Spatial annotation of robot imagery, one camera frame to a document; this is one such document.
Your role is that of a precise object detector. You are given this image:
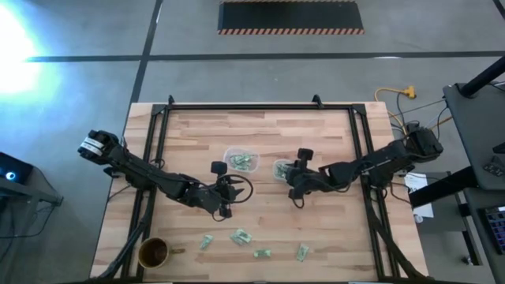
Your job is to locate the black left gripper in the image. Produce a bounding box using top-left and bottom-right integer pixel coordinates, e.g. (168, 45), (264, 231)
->
(204, 159), (245, 219)

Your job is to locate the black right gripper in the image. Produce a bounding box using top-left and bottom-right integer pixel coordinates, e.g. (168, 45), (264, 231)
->
(284, 147), (331, 200)

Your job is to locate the small clear plastic container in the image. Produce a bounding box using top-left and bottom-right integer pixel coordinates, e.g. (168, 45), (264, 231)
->
(271, 159), (297, 182)

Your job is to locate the large clear plastic container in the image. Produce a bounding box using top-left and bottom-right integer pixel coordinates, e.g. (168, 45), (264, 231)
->
(223, 146), (261, 174)

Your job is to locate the white paper sheet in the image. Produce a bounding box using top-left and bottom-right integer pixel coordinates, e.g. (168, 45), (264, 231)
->
(404, 172), (435, 220)

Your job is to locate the black desk leg bar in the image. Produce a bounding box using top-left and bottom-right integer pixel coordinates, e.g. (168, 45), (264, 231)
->
(409, 167), (481, 209)

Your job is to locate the black hazard-striped floor mat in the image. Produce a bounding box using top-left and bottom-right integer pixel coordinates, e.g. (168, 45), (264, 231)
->
(217, 0), (365, 36)

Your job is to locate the gray desk top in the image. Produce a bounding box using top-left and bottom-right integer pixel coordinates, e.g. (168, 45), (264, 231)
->
(442, 80), (505, 192)

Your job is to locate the black controller on desk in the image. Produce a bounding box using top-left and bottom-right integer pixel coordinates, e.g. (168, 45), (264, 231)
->
(483, 155), (505, 178)

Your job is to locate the black keyboard with lit keys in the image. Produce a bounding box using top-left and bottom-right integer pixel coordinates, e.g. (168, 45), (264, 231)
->
(478, 204), (505, 256)

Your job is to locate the black round pole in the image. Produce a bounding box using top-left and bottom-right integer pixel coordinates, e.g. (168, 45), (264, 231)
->
(458, 56), (505, 99)

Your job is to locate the black device with blue light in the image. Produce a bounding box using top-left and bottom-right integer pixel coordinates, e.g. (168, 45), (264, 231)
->
(0, 151), (36, 185)

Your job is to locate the dark gray keyboard desk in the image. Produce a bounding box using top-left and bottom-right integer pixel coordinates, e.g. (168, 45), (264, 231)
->
(453, 187), (505, 284)

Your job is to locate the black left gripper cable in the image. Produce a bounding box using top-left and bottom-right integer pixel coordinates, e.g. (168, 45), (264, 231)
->
(215, 174), (254, 222)

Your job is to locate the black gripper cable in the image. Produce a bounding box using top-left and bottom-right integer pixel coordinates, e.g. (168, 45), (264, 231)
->
(215, 174), (254, 222)
(290, 185), (307, 209)

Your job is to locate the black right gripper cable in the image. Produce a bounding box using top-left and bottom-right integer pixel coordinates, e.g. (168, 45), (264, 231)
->
(290, 185), (307, 209)

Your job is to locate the black aluminium table frame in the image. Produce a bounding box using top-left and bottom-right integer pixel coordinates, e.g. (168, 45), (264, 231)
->
(94, 94), (433, 284)

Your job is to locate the yellow extension cord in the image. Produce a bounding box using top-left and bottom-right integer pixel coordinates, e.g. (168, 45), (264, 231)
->
(373, 85), (417, 131)

